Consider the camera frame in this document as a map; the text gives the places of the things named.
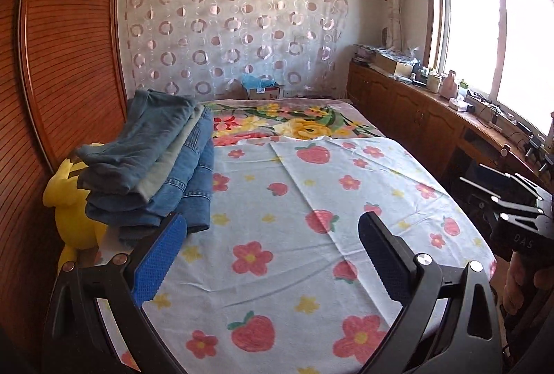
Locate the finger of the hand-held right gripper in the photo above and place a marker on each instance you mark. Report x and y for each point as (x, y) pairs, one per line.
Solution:
(523, 186)
(482, 191)

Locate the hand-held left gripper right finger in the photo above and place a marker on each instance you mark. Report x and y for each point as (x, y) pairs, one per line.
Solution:
(385, 259)

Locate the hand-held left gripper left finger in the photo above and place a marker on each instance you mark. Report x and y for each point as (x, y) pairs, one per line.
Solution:
(159, 255)

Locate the grey-blue pants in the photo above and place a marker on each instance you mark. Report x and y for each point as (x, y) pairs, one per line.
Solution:
(138, 140)

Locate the light grey-green folded pants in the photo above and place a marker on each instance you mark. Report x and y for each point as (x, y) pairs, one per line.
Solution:
(177, 157)

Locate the person's right hand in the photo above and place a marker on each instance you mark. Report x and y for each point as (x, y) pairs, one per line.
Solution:
(517, 287)

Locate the folded blue jeans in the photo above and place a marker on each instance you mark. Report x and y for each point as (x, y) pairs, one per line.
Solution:
(181, 192)
(190, 222)

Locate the yellow plush toy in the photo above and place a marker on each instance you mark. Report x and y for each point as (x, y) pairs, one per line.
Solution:
(80, 222)

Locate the white strawberry flower sheet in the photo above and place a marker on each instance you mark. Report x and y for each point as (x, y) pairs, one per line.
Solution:
(303, 227)

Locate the white tissue box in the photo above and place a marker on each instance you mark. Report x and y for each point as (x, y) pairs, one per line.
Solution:
(459, 105)

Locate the long brown wooden cabinet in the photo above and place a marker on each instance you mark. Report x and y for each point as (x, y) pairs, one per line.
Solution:
(411, 114)

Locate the white plastic container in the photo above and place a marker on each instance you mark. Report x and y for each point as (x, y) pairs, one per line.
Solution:
(433, 83)

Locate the wooden-framed window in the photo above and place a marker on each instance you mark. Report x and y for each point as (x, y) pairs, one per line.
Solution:
(497, 36)

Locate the open cardboard box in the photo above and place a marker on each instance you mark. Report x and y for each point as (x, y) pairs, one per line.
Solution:
(394, 63)

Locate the pink floral blanket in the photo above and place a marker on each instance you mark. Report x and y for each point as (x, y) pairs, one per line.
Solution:
(303, 121)

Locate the cardboard box with blue bags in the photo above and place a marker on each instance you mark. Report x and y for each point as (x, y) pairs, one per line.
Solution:
(262, 88)

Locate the pink circle-pattern curtain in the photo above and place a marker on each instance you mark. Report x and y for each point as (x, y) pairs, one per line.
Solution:
(233, 23)

